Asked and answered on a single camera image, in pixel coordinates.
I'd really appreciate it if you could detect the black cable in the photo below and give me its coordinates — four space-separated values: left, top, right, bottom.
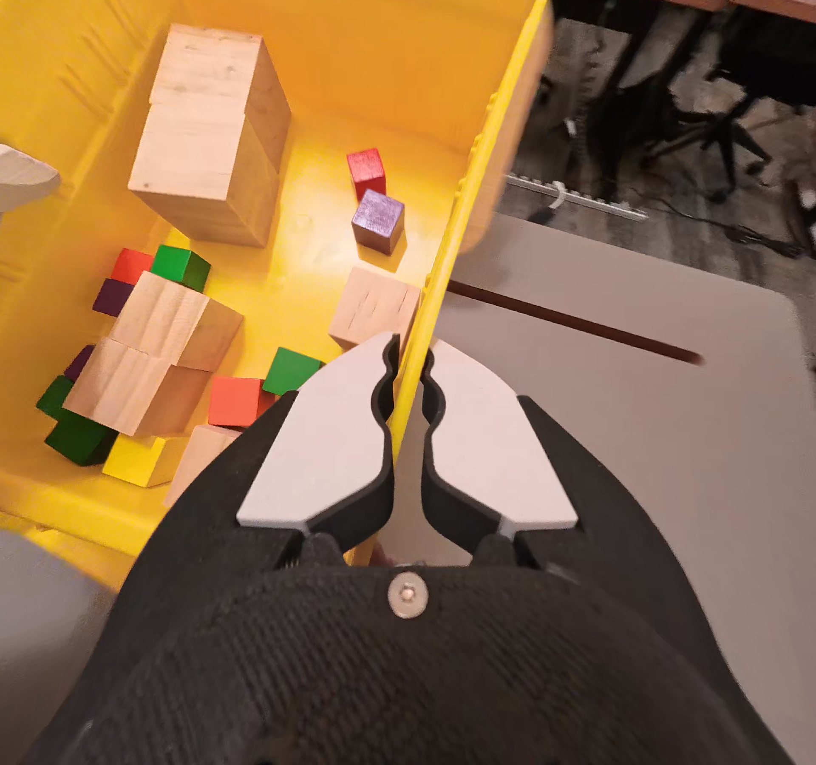
637 191 805 260

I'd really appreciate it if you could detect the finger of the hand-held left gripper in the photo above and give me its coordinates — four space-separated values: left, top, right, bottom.
0 145 62 212

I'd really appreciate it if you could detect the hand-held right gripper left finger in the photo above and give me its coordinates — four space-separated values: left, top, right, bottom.
236 331 402 555

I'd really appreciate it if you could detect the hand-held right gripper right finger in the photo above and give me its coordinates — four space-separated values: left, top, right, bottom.
419 338 580 557

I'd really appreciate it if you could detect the black office chair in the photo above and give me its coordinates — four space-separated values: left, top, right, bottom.
589 9 816 205

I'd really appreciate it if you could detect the white power strip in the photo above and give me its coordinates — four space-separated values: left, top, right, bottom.
507 173 648 222

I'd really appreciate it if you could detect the yellow plastic box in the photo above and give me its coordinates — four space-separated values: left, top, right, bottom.
0 0 567 594

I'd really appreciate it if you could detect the pile of small coloured cubes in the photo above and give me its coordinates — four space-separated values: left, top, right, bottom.
36 148 406 488

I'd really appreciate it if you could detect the pile of plain wooden cubes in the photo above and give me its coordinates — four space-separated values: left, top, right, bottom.
64 24 422 507

